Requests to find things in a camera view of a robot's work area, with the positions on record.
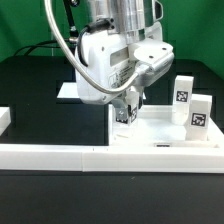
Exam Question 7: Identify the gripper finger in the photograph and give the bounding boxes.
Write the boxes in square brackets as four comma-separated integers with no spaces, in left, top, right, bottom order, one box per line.
[113,97,130,124]

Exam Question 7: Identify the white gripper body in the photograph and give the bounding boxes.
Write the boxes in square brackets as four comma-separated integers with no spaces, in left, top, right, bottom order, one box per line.
[75,23,174,105]

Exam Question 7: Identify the white square table top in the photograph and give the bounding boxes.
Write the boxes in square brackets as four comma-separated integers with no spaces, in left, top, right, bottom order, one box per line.
[108,105,224,148]

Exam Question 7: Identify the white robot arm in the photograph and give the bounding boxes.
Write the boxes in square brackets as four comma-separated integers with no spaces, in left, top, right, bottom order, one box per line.
[44,0,174,124]

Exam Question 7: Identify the white base tag plate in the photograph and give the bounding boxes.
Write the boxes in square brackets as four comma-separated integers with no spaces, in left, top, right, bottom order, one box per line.
[57,82,79,99]

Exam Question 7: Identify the white U-shaped obstacle fence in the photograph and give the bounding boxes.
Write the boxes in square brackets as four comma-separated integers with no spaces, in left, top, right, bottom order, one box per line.
[0,106,224,174]

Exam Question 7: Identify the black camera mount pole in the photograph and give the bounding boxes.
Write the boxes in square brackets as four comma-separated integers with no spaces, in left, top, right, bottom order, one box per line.
[63,0,80,53]

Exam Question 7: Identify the black cable bundle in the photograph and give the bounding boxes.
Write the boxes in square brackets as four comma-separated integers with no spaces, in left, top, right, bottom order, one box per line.
[13,39,73,57]

